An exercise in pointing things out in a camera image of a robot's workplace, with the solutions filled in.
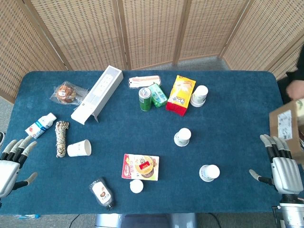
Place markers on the paper cup green flower print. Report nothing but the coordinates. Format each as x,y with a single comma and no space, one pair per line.
182,136

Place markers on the black sleeved person forearm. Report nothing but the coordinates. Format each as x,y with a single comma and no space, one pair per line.
297,73

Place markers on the white blue milk bottle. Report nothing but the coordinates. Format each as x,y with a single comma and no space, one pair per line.
40,126

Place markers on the bare person hand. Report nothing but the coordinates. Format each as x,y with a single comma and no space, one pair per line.
295,90

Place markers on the brown cardboard box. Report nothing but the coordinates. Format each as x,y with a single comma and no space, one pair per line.
278,133

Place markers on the blue white item on floor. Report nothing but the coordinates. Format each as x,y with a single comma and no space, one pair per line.
26,216

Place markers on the black white shoe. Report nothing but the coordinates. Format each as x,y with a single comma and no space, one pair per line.
1,139

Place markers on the long white power strip box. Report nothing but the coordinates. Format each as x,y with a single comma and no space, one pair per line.
99,93

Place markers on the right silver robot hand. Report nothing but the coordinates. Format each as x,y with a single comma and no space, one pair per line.
285,173

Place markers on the white paper cup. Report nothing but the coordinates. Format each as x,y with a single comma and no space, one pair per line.
199,95

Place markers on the yellow red snack bag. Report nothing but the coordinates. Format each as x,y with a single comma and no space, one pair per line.
180,95

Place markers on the red white wafer box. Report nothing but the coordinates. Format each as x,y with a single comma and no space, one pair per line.
128,168

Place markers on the bread in clear wrapper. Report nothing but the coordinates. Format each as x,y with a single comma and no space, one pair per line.
65,93

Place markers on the round gold tin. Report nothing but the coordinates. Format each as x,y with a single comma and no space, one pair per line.
143,165

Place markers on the paper cup blue text print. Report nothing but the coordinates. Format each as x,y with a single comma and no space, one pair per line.
209,172

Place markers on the grey squeeze sauce bottle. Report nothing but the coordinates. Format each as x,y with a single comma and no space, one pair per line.
102,193

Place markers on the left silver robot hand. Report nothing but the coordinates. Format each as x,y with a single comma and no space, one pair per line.
8,171

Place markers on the woven bamboo folding screen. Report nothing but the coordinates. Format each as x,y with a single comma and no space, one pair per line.
152,31

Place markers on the paper cup blue flower print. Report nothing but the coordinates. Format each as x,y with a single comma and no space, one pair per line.
77,149

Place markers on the green drink can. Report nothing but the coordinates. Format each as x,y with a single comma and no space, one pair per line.
145,101

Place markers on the green carton pack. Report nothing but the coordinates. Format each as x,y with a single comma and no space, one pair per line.
158,96

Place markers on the pink blister pack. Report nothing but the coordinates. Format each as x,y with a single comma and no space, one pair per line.
142,80

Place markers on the blue table cloth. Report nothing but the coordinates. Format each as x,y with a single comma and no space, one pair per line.
225,142

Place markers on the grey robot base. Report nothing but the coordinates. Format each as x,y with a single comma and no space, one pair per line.
142,221

